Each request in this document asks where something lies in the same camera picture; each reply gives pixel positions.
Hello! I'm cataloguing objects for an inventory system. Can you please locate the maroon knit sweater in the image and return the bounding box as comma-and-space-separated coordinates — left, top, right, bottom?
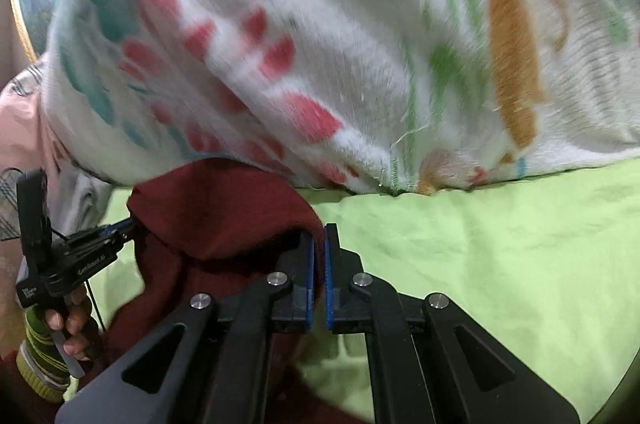
65, 158, 373, 424

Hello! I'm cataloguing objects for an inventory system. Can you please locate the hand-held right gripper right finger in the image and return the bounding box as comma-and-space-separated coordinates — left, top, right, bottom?
324, 224, 581, 424

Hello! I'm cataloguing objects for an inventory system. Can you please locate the person's left forearm striped sleeve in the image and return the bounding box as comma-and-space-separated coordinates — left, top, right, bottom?
15, 304, 72, 405

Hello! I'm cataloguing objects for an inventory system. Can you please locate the grey towel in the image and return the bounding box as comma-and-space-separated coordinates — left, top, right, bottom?
50, 164, 115, 239

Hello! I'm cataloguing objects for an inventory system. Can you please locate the light green bed sheet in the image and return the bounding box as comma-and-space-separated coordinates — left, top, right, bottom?
75, 159, 640, 424

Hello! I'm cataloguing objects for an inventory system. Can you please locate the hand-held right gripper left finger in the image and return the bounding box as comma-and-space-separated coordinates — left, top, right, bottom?
55, 224, 317, 424

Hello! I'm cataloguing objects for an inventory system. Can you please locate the person's left hand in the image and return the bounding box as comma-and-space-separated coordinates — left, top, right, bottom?
45, 288, 97, 362

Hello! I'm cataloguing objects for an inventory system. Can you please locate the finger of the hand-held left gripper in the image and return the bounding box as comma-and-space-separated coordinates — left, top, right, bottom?
64, 216, 139, 251

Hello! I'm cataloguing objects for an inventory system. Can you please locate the pink quilt with plaid heart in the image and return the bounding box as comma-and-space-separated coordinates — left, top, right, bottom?
0, 54, 101, 355

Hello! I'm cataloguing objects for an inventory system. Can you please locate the white floral blanket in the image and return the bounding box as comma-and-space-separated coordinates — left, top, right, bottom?
15, 0, 640, 197

